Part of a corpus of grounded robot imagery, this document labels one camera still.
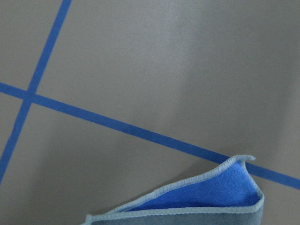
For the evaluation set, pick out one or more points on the blue grey microfibre towel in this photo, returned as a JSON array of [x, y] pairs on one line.
[[225, 195]]

